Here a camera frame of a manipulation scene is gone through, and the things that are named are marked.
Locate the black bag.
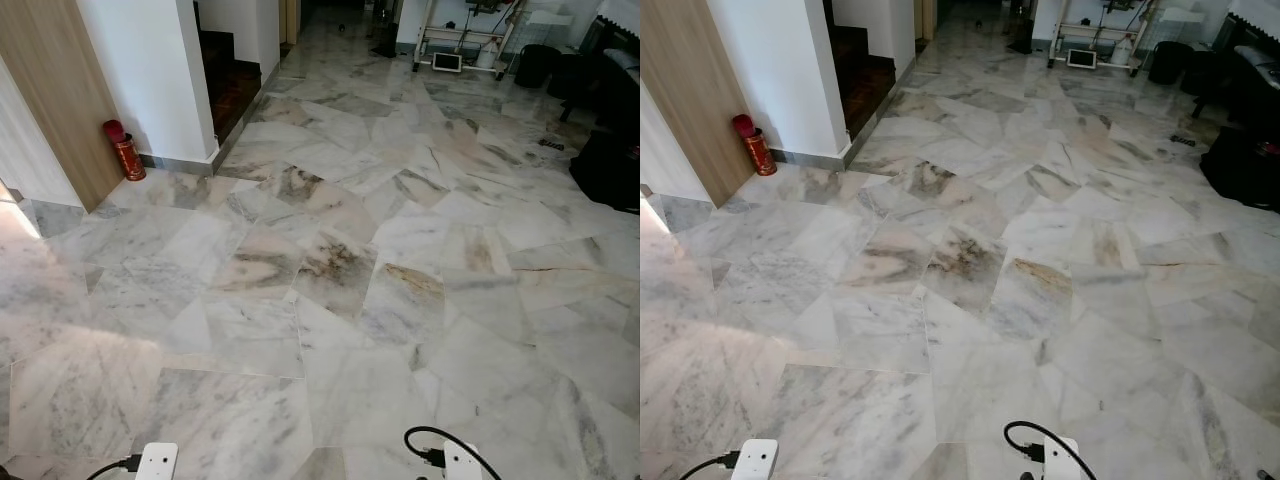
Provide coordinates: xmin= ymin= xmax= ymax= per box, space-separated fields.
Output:
xmin=1198 ymin=123 xmax=1280 ymax=213
xmin=569 ymin=128 xmax=641 ymax=214

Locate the red gold canister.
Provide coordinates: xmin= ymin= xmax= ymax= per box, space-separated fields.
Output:
xmin=731 ymin=113 xmax=779 ymax=178
xmin=102 ymin=119 xmax=148 ymax=183

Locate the light wooden door panel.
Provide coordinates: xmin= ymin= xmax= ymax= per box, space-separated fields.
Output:
xmin=0 ymin=0 xmax=124 ymax=213
xmin=640 ymin=0 xmax=758 ymax=208

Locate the black piano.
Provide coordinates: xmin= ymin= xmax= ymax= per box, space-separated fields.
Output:
xmin=585 ymin=15 xmax=641 ymax=136
xmin=1215 ymin=12 xmax=1280 ymax=136

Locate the black stool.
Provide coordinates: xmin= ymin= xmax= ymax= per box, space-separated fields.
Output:
xmin=1188 ymin=48 xmax=1233 ymax=98
xmin=556 ymin=50 xmax=604 ymax=101

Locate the black round bin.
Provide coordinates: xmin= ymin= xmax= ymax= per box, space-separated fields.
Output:
xmin=1148 ymin=40 xmax=1194 ymax=86
xmin=514 ymin=43 xmax=561 ymax=89

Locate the white basket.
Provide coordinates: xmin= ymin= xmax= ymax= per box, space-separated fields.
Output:
xmin=1150 ymin=5 xmax=1208 ymax=46
xmin=524 ymin=8 xmax=579 ymax=46

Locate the white metal rack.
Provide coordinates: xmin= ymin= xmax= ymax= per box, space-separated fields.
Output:
xmin=1045 ymin=0 xmax=1156 ymax=79
xmin=412 ymin=0 xmax=528 ymax=79

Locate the dark wooden staircase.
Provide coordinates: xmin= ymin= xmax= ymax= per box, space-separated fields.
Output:
xmin=828 ymin=24 xmax=898 ymax=139
xmin=197 ymin=28 xmax=264 ymax=144

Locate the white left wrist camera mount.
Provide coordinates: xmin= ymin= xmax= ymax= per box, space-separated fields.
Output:
xmin=135 ymin=442 xmax=180 ymax=480
xmin=731 ymin=438 xmax=780 ymax=480

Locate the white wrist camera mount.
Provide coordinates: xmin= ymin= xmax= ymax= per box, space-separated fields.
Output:
xmin=135 ymin=442 xmax=180 ymax=480
xmin=1042 ymin=437 xmax=1083 ymax=480
xmin=731 ymin=438 xmax=780 ymax=480
xmin=442 ymin=443 xmax=483 ymax=480

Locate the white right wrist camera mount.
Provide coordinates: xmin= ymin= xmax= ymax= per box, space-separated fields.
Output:
xmin=442 ymin=443 xmax=483 ymax=480
xmin=1042 ymin=437 xmax=1083 ymax=480

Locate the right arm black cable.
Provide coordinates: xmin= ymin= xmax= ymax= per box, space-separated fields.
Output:
xmin=1003 ymin=420 xmax=1099 ymax=480
xmin=404 ymin=426 xmax=503 ymax=480

